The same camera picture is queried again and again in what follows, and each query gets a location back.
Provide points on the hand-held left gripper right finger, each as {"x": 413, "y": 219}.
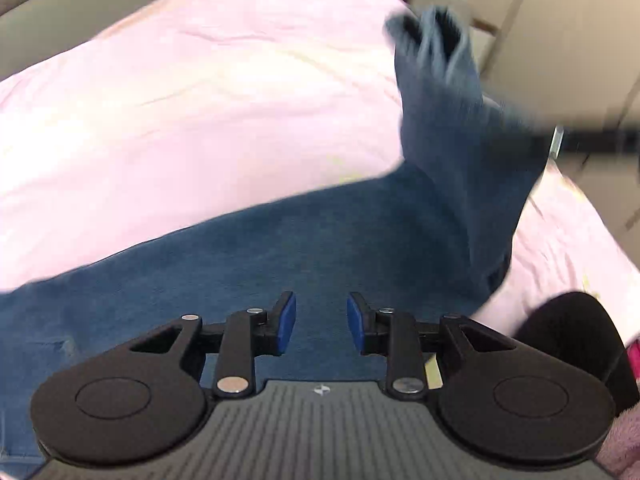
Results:
{"x": 356, "y": 322}

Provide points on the pink fluffy cloth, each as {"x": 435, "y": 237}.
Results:
{"x": 622, "y": 440}

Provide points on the blue denim pants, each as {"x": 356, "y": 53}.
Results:
{"x": 300, "y": 240}

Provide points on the pink floral bed blanket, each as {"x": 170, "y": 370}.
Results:
{"x": 200, "y": 110}

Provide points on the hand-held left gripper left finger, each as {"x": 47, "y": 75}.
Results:
{"x": 286, "y": 322}

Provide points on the dark cloth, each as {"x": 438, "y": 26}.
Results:
{"x": 570, "y": 330}

